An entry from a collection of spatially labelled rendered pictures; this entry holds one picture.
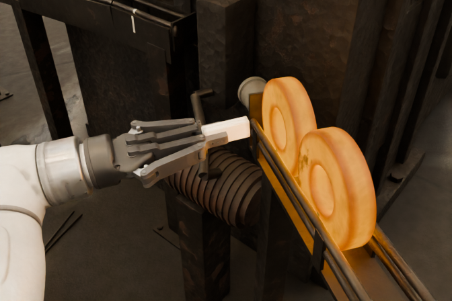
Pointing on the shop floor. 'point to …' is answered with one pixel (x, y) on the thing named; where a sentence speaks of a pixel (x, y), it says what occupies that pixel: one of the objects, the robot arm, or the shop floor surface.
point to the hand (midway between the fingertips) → (226, 132)
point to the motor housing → (213, 220)
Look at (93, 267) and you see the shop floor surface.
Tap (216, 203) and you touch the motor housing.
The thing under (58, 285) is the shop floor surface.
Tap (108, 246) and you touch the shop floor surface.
